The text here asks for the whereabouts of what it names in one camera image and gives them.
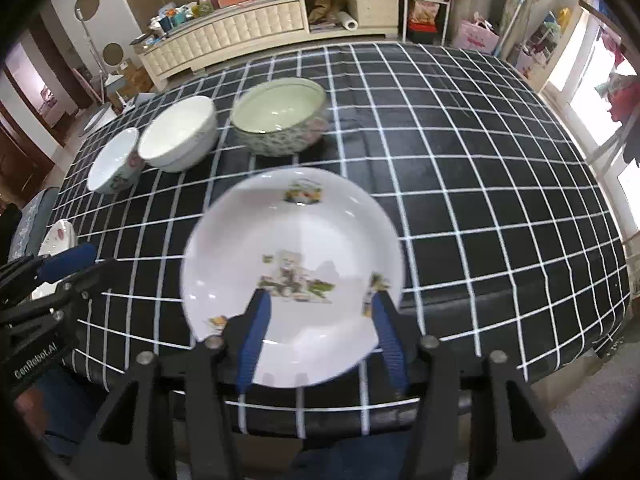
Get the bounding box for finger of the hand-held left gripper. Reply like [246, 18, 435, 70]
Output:
[0, 242, 98, 306]
[0, 259, 121, 326]

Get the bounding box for green patterned bowl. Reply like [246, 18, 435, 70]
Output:
[231, 78, 328, 157]

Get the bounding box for white upright pole stand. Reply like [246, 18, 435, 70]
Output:
[75, 7, 111, 103]

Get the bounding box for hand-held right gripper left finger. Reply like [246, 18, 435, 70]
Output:
[65, 287, 273, 480]

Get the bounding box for cardboard box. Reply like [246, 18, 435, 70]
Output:
[120, 62, 153, 98]

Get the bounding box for black white checked tablecloth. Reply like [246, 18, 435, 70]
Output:
[42, 42, 633, 436]

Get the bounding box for cream tufted TV cabinet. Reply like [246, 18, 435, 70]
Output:
[137, 0, 401, 93]

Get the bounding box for hanging clothes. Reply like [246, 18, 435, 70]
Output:
[595, 25, 640, 161]

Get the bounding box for pink gift bag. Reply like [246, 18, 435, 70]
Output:
[457, 19, 500, 53]

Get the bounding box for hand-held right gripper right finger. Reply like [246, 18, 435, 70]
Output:
[370, 287, 586, 480]

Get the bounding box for white bear print plate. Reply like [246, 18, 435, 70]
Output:
[180, 167, 405, 388]
[39, 219, 77, 257]

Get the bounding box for grey patterned chair cushion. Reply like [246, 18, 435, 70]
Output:
[10, 187, 61, 261]

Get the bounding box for small white floral bowl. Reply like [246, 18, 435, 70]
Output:
[87, 127, 146, 195]

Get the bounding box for large white bowl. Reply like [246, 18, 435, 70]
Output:
[137, 95, 218, 173]

